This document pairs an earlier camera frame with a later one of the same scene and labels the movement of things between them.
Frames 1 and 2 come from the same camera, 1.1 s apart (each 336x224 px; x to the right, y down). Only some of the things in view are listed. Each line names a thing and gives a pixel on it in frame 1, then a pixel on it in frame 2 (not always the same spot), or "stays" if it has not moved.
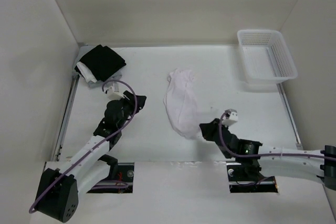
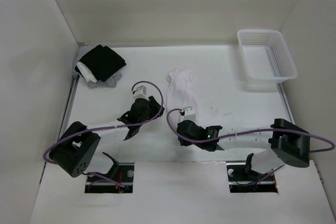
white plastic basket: (266, 59) stays
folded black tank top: (103, 62) stays
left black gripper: (132, 102) to (155, 108)
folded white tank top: (86, 72) stays
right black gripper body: (228, 155) to (185, 140)
